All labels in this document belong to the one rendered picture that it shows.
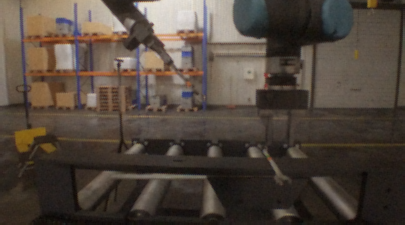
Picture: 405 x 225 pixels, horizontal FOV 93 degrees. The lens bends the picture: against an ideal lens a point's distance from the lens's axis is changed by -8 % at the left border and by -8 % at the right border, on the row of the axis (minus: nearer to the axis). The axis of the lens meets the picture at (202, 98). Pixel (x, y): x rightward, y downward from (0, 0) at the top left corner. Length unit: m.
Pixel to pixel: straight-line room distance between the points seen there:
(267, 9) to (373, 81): 11.75
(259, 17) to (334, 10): 0.15
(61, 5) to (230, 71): 8.90
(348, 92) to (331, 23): 10.99
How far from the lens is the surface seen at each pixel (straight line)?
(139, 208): 0.95
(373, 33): 12.16
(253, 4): 0.37
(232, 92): 9.73
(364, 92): 11.86
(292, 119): 0.60
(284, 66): 0.55
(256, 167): 0.67
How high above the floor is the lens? 1.44
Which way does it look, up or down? 6 degrees down
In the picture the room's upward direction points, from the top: straight up
